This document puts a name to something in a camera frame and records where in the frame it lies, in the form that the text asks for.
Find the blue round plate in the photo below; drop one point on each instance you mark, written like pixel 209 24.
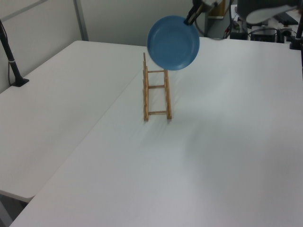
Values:
pixel 172 43

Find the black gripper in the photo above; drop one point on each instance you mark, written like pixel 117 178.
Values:
pixel 208 2

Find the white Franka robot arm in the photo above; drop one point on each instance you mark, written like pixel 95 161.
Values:
pixel 265 11

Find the black keyboard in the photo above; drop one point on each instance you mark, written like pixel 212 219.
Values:
pixel 286 17

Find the black camera stand pole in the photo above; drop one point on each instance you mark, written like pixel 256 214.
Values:
pixel 11 63
pixel 297 35

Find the wooden plate rack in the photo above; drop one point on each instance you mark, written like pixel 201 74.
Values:
pixel 156 94

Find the black electronics box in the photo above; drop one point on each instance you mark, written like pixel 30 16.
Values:
pixel 264 35

